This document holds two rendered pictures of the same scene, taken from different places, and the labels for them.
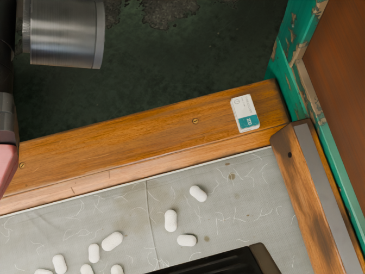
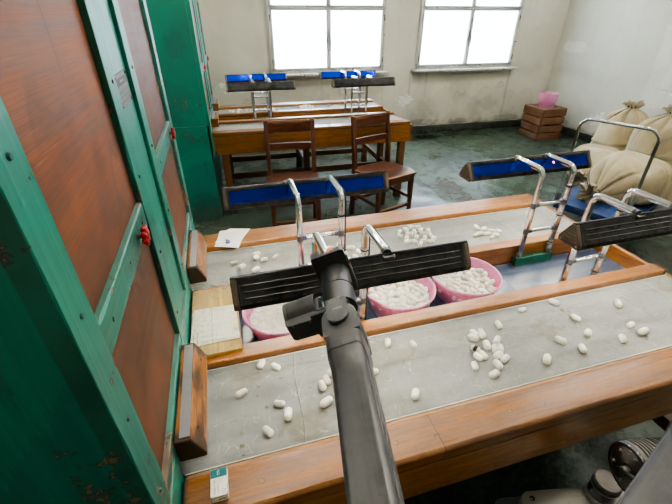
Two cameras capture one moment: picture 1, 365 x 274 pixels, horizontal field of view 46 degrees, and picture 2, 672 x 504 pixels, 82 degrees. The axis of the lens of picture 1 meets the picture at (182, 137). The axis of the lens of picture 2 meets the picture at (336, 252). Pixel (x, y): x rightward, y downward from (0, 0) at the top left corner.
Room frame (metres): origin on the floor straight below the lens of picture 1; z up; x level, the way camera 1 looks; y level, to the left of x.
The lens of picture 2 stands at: (0.74, 0.07, 1.62)
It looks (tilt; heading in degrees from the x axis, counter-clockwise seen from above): 32 degrees down; 172
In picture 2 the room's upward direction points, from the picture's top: straight up
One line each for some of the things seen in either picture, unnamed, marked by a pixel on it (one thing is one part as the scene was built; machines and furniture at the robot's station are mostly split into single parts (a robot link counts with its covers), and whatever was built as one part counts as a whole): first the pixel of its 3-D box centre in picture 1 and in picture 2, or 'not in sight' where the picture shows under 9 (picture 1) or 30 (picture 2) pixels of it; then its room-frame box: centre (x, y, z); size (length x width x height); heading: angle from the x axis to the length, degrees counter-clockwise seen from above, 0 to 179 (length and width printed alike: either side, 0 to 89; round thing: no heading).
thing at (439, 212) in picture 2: not in sight; (383, 233); (-0.93, 0.56, 0.67); 1.81 x 0.12 x 0.19; 98
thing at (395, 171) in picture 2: not in sight; (382, 170); (-2.44, 0.95, 0.45); 0.44 x 0.43 x 0.91; 116
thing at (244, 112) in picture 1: (244, 113); (219, 484); (0.27, -0.11, 0.77); 0.06 x 0.04 x 0.02; 8
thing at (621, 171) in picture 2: not in sight; (623, 177); (-2.09, 3.04, 0.40); 0.74 x 0.56 x 0.38; 97
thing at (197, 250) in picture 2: not in sight; (197, 254); (-0.61, -0.28, 0.83); 0.30 x 0.06 x 0.07; 8
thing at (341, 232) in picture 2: not in sight; (316, 239); (-0.53, 0.18, 0.90); 0.20 x 0.19 x 0.45; 98
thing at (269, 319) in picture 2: not in sight; (282, 319); (-0.31, 0.03, 0.71); 0.22 x 0.22 x 0.06
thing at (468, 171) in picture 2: not in sight; (528, 164); (-0.74, 1.12, 1.08); 0.62 x 0.08 x 0.07; 98
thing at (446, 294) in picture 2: not in sight; (463, 283); (-0.40, 0.74, 0.72); 0.27 x 0.27 x 0.10
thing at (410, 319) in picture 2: not in sight; (459, 317); (-0.23, 0.65, 0.71); 1.81 x 0.05 x 0.11; 98
